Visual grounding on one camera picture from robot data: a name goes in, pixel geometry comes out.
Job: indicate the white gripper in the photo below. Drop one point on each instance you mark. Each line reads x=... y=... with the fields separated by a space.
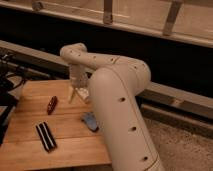
x=79 y=79

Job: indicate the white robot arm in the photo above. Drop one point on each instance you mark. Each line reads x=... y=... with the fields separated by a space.
x=112 y=88

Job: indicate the red pocket knife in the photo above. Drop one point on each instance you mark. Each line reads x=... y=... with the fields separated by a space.
x=51 y=105

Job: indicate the blue sponge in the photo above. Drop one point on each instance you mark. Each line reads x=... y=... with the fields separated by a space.
x=90 y=121

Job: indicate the wooden board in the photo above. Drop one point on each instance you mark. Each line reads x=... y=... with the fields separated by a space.
x=22 y=148

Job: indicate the black white striped block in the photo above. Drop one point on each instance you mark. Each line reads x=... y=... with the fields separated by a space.
x=46 y=137

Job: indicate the black equipment with cables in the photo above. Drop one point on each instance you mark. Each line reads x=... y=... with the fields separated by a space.
x=8 y=100

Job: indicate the metal window frame rail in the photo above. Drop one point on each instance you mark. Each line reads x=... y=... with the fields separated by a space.
x=189 y=21

